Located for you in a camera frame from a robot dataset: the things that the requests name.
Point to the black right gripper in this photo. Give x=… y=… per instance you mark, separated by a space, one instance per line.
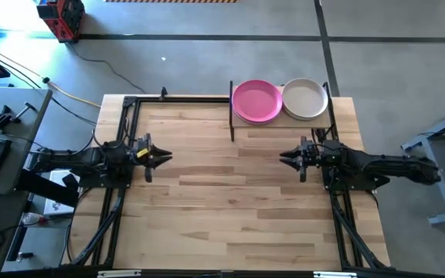
x=317 y=156

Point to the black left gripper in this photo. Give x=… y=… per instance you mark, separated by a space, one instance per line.
x=135 y=162

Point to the cream plate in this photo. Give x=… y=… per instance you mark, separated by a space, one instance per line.
x=304 y=98

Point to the magenta plate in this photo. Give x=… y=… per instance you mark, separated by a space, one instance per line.
x=257 y=101

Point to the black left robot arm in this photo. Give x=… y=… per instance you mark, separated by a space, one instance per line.
x=83 y=158

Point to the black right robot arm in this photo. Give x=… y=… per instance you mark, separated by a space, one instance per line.
x=384 y=166

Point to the wooden shelf with black legs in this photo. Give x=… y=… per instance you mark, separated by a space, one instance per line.
x=315 y=124

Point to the yellow tag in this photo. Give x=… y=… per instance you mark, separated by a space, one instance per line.
x=142 y=153

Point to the white cardboard box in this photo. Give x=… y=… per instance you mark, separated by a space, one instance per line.
x=58 y=208

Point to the black support beam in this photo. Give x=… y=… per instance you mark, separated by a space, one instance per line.
x=48 y=188

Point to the clear plastic bottle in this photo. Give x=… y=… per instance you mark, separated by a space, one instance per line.
x=29 y=219

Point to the blue-grey metal stand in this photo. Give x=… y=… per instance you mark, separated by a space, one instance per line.
x=441 y=181

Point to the black bench clamp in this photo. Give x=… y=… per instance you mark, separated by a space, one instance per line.
x=2 y=117

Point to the red and black machine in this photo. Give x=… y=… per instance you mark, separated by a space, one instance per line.
x=62 y=17

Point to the black aluminium frame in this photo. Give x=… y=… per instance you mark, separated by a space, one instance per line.
x=184 y=99

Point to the black clamp mount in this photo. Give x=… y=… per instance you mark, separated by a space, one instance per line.
x=163 y=92

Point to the silver metal bracket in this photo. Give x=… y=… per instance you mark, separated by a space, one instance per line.
x=334 y=275
x=119 y=273

